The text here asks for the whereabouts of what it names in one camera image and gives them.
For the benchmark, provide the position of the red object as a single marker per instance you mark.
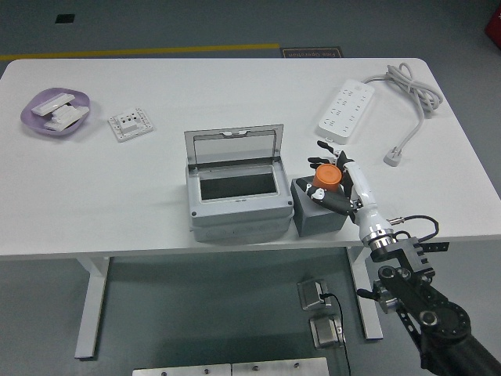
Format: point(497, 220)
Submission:
point(494, 25)

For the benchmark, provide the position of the yellow floor tape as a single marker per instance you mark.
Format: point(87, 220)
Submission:
point(156, 51)

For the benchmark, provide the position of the brown floor sign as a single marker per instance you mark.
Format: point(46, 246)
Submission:
point(311, 53)

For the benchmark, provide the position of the black floor patch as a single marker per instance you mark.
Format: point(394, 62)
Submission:
point(65, 18)

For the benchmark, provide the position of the white power strip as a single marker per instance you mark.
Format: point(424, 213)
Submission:
point(346, 111)

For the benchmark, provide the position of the long white plastic bar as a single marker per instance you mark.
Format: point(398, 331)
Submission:
point(51, 103)

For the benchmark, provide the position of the white table leg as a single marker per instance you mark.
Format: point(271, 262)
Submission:
point(370, 323)
point(92, 305)

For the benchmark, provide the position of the grey cube with round hole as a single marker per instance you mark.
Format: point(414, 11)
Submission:
point(317, 223)

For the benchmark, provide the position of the grey junction box clear lid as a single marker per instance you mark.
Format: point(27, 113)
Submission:
point(235, 219)

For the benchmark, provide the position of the small white plastic part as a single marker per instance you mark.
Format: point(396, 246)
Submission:
point(55, 124)

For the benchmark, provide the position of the purple tray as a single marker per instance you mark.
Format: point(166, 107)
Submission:
point(33, 121)

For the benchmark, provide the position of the white wall socket plate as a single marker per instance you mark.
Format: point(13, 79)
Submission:
point(131, 125)

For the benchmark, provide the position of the silver metal plate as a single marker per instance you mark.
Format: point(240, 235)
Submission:
point(278, 368)
point(180, 371)

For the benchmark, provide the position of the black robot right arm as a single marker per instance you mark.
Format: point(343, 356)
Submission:
point(430, 309)

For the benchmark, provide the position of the orange cylinder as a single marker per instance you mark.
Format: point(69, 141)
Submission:
point(328, 178)

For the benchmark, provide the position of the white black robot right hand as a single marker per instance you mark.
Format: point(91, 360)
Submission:
point(366, 196)

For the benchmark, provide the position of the black table control panel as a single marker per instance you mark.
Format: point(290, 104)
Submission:
point(438, 247)

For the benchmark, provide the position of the grey foot pedal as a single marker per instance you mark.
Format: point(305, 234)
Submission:
point(326, 333)
point(311, 293)

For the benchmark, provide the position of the white plastic switch part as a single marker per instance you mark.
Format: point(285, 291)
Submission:
point(72, 113)

